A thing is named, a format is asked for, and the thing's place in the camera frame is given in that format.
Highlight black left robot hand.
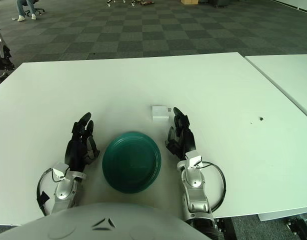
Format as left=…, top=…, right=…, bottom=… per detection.
left=64, top=111, right=101, bottom=174

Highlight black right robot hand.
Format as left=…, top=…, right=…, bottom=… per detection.
left=164, top=106, right=197, bottom=161

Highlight white square charger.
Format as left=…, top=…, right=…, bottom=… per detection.
left=151, top=105, right=172, bottom=122

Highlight dark green round plate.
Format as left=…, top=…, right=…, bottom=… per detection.
left=101, top=131, right=162, bottom=195

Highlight grey robot torso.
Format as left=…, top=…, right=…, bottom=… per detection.
left=0, top=201, right=212, bottom=240

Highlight white neighbouring table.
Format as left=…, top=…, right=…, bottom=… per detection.
left=244, top=53, right=307, bottom=123

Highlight black case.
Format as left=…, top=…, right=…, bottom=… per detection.
left=209, top=0, right=236, bottom=8

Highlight small floor clutter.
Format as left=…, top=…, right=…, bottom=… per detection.
left=129, top=0, right=154, bottom=6

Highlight black swivel chair base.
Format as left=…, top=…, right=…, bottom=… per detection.
left=23, top=0, right=46, bottom=17

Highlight person's legs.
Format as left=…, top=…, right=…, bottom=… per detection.
left=16, top=0, right=37, bottom=22

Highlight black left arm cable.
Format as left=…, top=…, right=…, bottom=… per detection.
left=36, top=167, right=55, bottom=216

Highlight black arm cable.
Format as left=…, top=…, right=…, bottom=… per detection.
left=36, top=167, right=55, bottom=216
left=200, top=161, right=227, bottom=211

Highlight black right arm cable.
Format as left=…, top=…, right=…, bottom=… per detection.
left=200, top=161, right=227, bottom=211

